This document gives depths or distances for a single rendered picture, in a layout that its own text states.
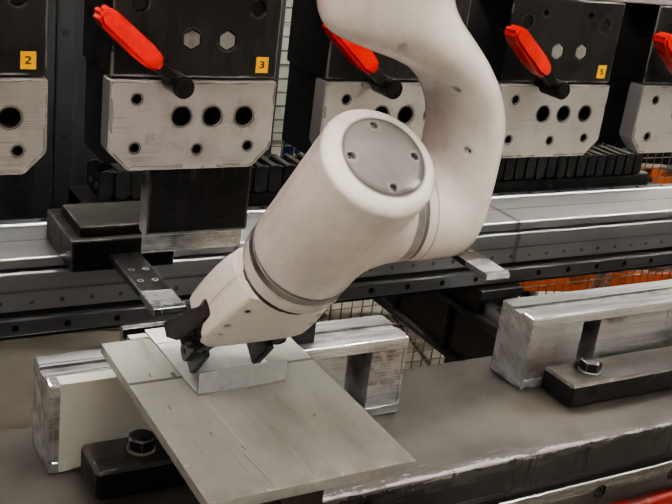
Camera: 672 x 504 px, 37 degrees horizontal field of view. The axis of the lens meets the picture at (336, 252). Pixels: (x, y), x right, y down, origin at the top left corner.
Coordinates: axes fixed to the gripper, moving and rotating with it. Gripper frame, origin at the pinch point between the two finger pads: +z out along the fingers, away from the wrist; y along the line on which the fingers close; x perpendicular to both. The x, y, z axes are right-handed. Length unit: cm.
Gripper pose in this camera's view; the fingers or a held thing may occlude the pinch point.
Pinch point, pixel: (226, 345)
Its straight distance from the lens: 91.1
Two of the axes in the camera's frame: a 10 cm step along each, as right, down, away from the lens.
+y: -8.7, 0.7, -4.9
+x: 2.9, 8.8, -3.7
